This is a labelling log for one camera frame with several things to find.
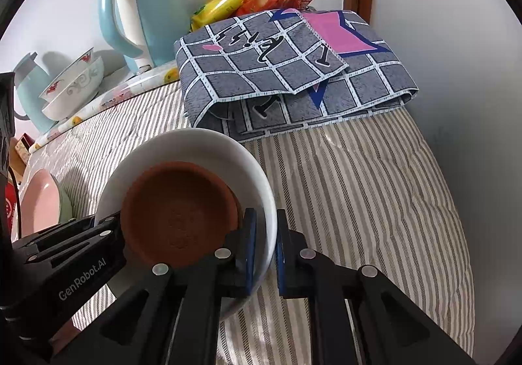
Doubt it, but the striped quilt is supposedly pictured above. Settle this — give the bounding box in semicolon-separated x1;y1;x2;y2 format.
16;82;476;365

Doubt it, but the light blue electric kettle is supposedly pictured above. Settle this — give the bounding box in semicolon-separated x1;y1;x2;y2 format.
98;0;192;74

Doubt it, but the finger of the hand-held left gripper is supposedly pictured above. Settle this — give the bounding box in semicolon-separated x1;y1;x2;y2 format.
11;215;125;266

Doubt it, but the red box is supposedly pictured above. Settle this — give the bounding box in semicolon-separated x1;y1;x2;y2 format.
14;134;37;166

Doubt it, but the fruit print board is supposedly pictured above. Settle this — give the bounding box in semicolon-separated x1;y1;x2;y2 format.
29;64;180;154

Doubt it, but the white bowl with red print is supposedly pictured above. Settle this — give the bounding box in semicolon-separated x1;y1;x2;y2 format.
38;48;96;105

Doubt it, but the light blue plate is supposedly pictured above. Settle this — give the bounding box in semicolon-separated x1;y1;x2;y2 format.
57;185;75;224

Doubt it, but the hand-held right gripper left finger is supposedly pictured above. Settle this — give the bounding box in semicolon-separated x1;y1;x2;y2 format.
53;208;257;365

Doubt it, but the yellow chip bag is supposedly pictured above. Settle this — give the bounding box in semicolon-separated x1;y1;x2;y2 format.
190;0;283;33

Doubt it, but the white rose print bowl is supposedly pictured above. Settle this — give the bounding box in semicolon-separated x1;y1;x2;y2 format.
94;128;279;319

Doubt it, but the light blue thermos jug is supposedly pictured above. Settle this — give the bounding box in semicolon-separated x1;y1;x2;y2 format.
12;53;62;133

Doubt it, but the grey checked cloth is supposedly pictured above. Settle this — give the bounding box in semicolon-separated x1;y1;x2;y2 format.
173;8;421;143

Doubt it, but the brown plate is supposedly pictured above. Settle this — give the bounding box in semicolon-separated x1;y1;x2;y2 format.
120;161;245;270

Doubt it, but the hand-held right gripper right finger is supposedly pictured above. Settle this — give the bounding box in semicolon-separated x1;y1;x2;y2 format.
275;208;478;365

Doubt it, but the pink plate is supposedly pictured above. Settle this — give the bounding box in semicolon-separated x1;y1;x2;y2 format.
20;168;63;238

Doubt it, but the white bowl with grey swirls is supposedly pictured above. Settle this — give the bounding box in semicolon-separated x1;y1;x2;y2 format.
41;56;105;122

